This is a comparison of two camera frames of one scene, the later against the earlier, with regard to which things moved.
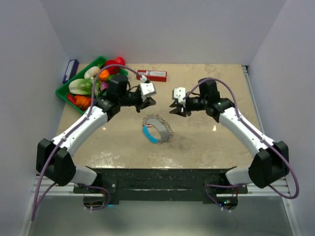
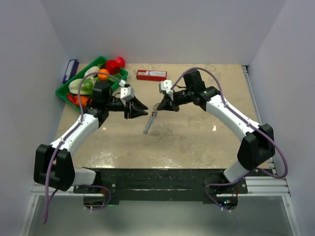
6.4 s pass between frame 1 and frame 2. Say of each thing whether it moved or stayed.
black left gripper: moved
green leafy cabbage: stayed
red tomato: stayed
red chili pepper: stayed
